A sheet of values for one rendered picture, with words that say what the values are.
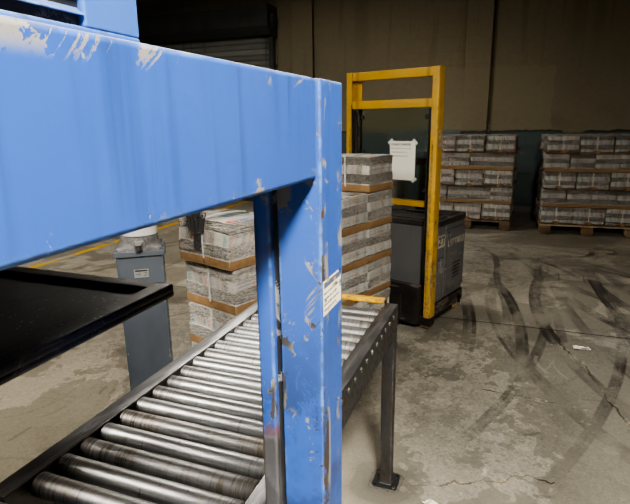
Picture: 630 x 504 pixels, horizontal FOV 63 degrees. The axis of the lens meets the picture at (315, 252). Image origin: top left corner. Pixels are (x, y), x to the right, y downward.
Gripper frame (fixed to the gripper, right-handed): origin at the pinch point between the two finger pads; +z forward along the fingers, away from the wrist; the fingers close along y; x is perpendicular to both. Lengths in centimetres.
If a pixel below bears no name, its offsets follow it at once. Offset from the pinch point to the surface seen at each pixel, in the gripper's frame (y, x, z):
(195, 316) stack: 13.8, -6.0, 43.8
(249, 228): -20.0, -15.6, -5.7
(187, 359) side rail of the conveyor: -73, 63, 16
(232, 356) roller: -81, 53, 17
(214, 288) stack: -3.9, -5.3, 24.7
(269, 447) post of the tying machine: -156, 113, -16
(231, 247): -19.1, -4.4, 1.5
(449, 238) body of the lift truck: -34, -211, 33
